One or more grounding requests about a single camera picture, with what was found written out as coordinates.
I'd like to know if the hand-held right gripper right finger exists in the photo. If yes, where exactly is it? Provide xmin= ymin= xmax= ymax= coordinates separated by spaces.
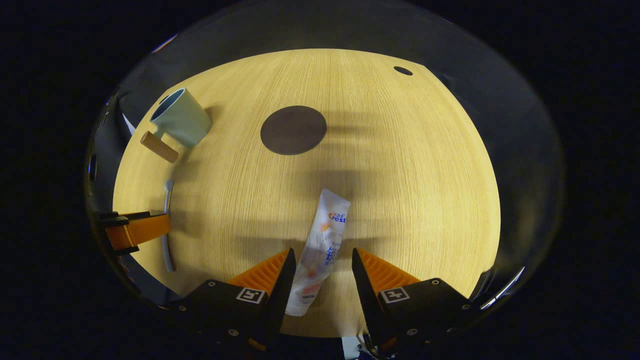
xmin=351 ymin=247 xmax=474 ymax=355

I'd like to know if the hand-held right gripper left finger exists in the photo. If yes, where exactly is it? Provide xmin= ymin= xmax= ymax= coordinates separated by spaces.
xmin=166 ymin=247 xmax=297 ymax=355

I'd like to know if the pale blue toothbrush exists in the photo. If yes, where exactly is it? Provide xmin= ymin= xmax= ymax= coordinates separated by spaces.
xmin=161 ymin=180 xmax=177 ymax=273

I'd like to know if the white toothpaste tube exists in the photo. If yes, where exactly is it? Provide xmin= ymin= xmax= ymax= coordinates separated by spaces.
xmin=285 ymin=188 xmax=351 ymax=317

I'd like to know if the light green cup wooden handle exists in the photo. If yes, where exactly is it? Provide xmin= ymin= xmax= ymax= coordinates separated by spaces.
xmin=140 ymin=88 xmax=212 ymax=164

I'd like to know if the dark round coaster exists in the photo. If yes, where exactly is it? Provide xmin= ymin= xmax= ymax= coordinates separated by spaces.
xmin=260 ymin=105 xmax=328 ymax=156

